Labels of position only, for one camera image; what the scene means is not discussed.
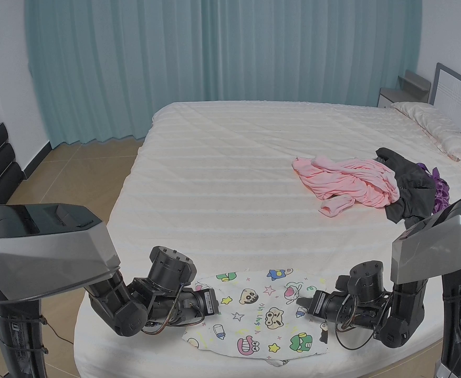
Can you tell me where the bed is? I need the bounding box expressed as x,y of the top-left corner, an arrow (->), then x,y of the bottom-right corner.
73,62 -> 461,378

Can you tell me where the black garment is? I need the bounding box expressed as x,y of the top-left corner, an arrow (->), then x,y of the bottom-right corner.
374,147 -> 438,227

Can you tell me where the grey bedside table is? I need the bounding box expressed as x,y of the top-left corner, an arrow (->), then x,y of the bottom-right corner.
378,70 -> 431,107

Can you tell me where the white printed pyjama garment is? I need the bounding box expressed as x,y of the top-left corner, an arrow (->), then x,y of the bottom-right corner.
181,268 -> 329,367

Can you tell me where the pink garment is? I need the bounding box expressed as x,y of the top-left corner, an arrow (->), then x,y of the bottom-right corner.
291,156 -> 400,217

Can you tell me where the purple garment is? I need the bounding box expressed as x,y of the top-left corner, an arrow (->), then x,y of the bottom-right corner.
417,163 -> 451,216

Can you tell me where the cream pillow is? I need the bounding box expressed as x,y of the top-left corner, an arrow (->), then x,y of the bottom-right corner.
390,102 -> 461,162

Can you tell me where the blue-green curtain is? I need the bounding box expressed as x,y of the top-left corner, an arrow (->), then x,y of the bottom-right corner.
25,0 -> 423,145

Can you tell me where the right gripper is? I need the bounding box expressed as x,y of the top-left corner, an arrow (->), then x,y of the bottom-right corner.
295,289 -> 348,323

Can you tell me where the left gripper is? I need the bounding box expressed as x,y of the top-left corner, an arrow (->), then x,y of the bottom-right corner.
179,287 -> 220,318

